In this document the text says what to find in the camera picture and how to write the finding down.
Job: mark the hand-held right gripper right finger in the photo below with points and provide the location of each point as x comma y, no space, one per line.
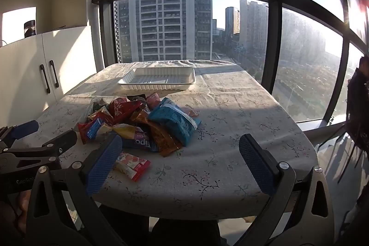
256,168

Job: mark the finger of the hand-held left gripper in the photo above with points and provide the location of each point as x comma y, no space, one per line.
24,129
62,140

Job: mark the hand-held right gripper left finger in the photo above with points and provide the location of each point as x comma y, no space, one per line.
103,166

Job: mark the peach print snack packet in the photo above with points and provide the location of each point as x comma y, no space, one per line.
134,164

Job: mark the red blue-label snack packet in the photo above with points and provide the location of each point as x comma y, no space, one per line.
90,127

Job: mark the yellow purple snack packet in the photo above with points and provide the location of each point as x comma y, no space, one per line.
135,135

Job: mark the green snack packet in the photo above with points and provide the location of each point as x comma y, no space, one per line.
96,103

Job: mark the large red snack packet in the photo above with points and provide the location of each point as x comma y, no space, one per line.
122,109

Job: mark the orange brown snack packet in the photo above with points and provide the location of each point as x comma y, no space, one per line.
161,139

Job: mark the blue snack packet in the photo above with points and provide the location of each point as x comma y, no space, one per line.
175,122

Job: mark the white plastic tray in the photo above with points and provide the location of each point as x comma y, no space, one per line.
157,78

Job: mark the person's left hand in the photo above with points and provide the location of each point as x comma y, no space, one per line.
21,205

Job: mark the floral tablecloth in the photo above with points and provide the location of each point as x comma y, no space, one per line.
230,133

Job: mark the gold red snack packet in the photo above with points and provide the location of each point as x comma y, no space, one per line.
101,115

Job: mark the white cabinet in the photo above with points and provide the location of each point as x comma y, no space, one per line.
26,76

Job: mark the black snack packet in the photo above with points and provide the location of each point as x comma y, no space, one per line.
135,97

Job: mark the pink snack packet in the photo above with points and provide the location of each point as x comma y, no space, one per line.
152,99

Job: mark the small pale pink packet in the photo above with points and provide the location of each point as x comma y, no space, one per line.
190,112

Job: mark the dark jar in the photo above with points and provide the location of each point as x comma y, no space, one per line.
29,28

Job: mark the black window frame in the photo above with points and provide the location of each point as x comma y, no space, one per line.
274,32

